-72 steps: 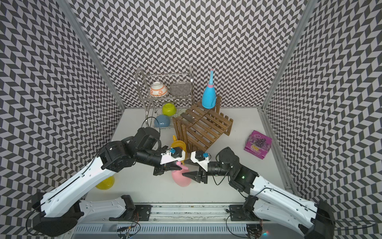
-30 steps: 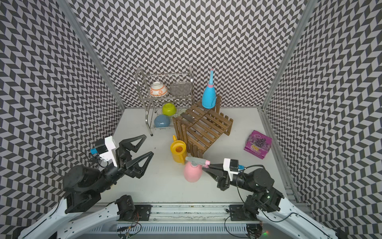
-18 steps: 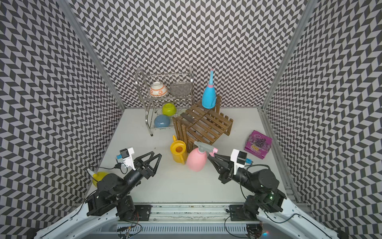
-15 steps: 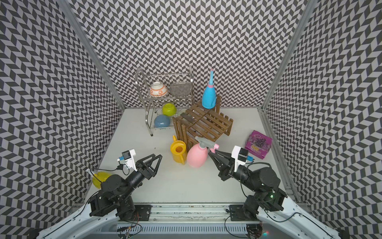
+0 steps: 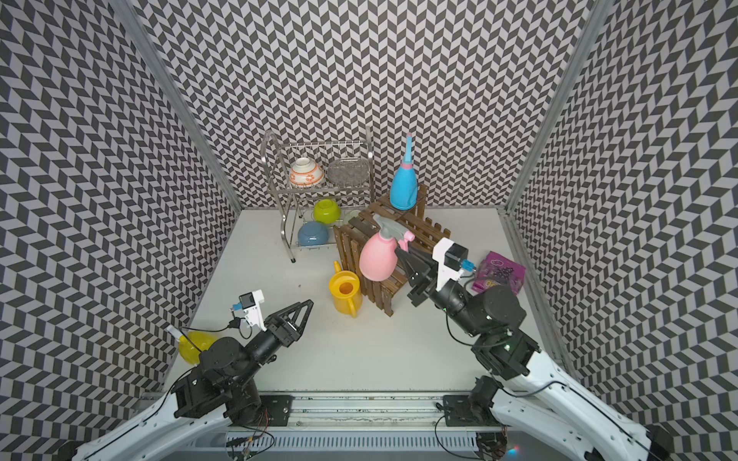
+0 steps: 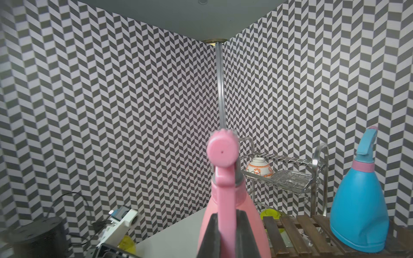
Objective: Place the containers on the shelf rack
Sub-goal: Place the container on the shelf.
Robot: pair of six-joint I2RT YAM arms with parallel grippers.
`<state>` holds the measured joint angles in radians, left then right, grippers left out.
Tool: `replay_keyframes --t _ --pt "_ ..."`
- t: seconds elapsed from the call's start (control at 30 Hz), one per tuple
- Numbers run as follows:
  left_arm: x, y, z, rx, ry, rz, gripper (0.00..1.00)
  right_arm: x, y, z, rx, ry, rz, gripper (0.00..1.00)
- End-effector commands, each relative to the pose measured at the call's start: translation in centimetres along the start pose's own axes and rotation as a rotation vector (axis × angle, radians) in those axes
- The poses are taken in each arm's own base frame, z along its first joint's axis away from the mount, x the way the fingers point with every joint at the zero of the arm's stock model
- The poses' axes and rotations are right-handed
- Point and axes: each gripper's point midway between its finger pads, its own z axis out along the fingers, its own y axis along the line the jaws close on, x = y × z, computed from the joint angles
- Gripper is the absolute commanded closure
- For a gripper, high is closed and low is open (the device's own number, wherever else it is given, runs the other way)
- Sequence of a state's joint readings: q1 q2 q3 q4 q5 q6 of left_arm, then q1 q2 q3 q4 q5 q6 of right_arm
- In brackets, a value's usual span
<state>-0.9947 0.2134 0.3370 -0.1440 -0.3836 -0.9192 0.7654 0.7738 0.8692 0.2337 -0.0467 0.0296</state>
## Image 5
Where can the white orange patterned bowl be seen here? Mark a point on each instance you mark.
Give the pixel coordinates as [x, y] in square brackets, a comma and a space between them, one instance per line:
[306, 172]

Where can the yellow watering can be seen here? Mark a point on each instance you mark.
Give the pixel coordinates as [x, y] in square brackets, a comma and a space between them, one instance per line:
[345, 289]

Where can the blue bowl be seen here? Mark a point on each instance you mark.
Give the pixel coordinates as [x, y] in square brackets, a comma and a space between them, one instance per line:
[313, 234]

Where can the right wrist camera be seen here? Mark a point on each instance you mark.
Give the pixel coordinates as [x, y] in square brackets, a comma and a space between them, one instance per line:
[452, 262]

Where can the aluminium front rail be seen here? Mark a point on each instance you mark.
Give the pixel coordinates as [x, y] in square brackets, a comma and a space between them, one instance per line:
[375, 412]

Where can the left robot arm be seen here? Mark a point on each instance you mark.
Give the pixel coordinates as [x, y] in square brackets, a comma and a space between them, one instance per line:
[219, 392]

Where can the wooden slatted shelf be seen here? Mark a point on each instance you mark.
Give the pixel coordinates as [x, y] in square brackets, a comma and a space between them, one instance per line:
[352, 236]

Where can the yellow spray bottle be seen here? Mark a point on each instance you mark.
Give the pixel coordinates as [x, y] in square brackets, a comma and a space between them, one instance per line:
[191, 345]

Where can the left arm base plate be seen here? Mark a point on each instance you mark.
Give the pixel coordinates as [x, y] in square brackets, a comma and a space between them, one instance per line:
[262, 412]

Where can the grey glass plate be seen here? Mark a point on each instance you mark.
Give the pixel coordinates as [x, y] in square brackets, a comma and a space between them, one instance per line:
[348, 172]

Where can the pink spray bottle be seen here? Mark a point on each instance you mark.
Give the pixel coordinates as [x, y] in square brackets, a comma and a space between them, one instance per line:
[378, 260]

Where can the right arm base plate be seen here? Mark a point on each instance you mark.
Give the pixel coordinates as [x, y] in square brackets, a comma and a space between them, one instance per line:
[459, 413]

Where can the blue spray bottle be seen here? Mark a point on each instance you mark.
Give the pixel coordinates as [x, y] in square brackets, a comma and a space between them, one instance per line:
[404, 188]

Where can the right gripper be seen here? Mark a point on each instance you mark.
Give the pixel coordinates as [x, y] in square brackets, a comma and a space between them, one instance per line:
[428, 285]

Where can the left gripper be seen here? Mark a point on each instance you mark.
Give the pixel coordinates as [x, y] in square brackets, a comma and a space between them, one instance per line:
[276, 325]

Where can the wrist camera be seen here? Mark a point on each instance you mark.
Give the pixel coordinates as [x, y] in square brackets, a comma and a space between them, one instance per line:
[248, 309]
[452, 262]

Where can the purple snack box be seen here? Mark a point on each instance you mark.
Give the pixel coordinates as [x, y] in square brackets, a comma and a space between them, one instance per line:
[496, 270]

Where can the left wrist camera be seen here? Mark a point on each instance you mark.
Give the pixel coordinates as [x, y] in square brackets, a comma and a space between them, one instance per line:
[248, 309]

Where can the lime green bowl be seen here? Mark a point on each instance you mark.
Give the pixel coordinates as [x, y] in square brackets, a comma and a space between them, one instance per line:
[326, 211]

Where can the metal dish rack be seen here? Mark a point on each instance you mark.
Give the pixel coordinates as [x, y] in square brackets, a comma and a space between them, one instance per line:
[276, 156]

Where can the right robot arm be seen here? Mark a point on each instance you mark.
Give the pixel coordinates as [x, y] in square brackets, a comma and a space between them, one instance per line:
[524, 388]

